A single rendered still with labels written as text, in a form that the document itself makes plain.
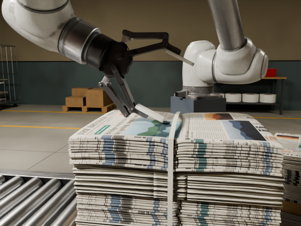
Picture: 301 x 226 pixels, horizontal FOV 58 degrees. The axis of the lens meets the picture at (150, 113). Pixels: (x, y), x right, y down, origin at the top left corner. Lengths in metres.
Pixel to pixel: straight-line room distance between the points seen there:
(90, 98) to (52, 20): 6.48
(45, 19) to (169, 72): 7.11
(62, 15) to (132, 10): 7.35
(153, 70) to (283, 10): 3.63
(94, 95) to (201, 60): 5.84
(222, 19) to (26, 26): 0.71
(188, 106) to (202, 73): 0.17
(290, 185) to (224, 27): 0.65
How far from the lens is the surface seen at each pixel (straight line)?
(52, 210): 0.78
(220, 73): 1.27
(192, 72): 1.32
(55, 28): 0.61
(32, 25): 0.62
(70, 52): 0.61
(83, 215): 0.58
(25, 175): 1.00
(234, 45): 1.18
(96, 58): 0.59
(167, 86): 7.66
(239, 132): 0.54
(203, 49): 1.32
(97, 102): 7.01
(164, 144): 0.48
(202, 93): 1.32
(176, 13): 7.76
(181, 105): 1.34
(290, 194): 1.19
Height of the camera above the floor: 1.15
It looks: 10 degrees down
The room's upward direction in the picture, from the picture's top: straight up
